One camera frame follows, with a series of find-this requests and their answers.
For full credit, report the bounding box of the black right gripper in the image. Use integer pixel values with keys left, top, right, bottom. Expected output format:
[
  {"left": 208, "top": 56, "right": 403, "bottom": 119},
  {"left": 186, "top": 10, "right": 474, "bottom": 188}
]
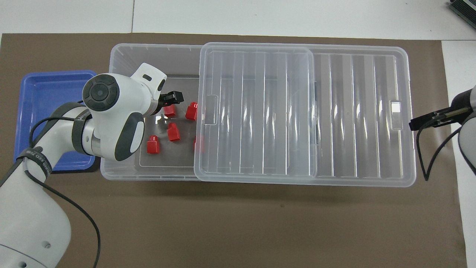
[{"left": 409, "top": 89, "right": 473, "bottom": 131}]

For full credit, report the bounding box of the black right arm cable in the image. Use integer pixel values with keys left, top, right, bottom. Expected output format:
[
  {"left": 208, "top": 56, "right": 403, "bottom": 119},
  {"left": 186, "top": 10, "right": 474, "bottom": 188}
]
[{"left": 416, "top": 125, "right": 462, "bottom": 182}]

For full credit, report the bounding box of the clear plastic storage box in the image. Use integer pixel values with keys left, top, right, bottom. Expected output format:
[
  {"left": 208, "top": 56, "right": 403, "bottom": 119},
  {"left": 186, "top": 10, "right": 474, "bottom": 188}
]
[{"left": 100, "top": 43, "right": 319, "bottom": 182}]

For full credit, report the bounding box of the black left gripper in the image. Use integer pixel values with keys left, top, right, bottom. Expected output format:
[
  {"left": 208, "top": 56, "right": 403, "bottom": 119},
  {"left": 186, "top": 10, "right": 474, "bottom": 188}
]
[{"left": 153, "top": 90, "right": 184, "bottom": 114}]

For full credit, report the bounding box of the brown table mat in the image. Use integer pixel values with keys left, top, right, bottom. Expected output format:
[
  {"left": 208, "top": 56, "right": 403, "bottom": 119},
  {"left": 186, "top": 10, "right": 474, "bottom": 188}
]
[{"left": 0, "top": 33, "right": 467, "bottom": 268}]

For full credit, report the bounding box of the black box latch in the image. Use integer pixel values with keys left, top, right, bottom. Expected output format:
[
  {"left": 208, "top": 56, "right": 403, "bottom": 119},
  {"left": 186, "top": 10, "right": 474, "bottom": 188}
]
[{"left": 314, "top": 81, "right": 319, "bottom": 146}]

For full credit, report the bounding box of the blue plastic tray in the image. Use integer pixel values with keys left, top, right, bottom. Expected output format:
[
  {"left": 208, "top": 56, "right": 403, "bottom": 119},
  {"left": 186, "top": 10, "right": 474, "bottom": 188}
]
[{"left": 14, "top": 70, "right": 100, "bottom": 173}]

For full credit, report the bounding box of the clear plastic box lid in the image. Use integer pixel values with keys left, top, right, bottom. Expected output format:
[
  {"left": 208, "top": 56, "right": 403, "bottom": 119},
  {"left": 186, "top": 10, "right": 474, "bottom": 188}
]
[{"left": 194, "top": 42, "right": 417, "bottom": 187}]

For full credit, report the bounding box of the black ribbed device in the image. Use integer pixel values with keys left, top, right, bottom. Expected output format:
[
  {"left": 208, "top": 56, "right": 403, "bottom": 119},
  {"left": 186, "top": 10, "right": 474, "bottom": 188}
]
[{"left": 448, "top": 0, "right": 476, "bottom": 20}]

